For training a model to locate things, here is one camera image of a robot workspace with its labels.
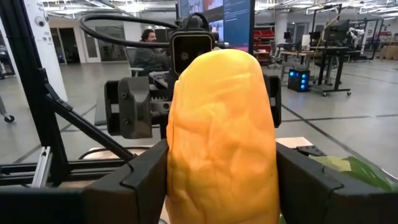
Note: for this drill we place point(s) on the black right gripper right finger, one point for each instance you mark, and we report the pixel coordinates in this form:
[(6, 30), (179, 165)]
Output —
[(311, 199)]

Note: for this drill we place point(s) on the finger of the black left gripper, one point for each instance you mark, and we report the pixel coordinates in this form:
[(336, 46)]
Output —
[(133, 109), (275, 102)]

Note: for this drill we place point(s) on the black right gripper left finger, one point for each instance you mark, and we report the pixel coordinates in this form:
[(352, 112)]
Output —
[(124, 196)]

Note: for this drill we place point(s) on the orange toy mango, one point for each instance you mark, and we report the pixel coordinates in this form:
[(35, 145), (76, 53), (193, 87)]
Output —
[(220, 133)]

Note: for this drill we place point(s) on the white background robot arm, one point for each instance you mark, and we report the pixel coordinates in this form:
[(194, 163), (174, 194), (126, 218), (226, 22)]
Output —
[(356, 32)]

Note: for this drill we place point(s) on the black computer tower with lights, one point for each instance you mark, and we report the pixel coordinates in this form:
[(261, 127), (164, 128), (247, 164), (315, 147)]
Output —
[(298, 80)]

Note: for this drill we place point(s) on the person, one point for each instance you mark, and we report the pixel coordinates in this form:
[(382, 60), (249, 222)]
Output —
[(149, 59)]

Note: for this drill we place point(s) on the translucent yellow plastic bin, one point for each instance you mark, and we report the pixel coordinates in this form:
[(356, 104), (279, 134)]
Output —
[(331, 161)]

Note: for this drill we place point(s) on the grey office chair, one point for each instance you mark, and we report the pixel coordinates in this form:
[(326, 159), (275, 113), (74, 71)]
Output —
[(130, 59)]

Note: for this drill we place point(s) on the red storage shelves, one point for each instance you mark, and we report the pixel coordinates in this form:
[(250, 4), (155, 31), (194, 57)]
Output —
[(264, 35)]

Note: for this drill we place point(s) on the black standing desk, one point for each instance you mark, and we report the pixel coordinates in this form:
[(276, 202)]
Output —
[(329, 62)]

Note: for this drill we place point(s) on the computer monitor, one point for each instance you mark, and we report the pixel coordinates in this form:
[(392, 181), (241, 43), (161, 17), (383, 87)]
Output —
[(236, 25)]

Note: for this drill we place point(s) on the silver aluminium bar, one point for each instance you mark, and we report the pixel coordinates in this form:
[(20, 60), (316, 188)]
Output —
[(42, 168)]

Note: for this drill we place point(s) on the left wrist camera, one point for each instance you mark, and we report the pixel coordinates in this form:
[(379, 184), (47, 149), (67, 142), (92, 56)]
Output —
[(189, 53)]

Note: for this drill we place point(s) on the black aluminium table frame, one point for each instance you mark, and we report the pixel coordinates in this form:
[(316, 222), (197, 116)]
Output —
[(31, 77)]

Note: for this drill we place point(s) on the white dome security camera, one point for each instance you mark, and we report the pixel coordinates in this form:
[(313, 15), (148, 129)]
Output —
[(40, 21)]

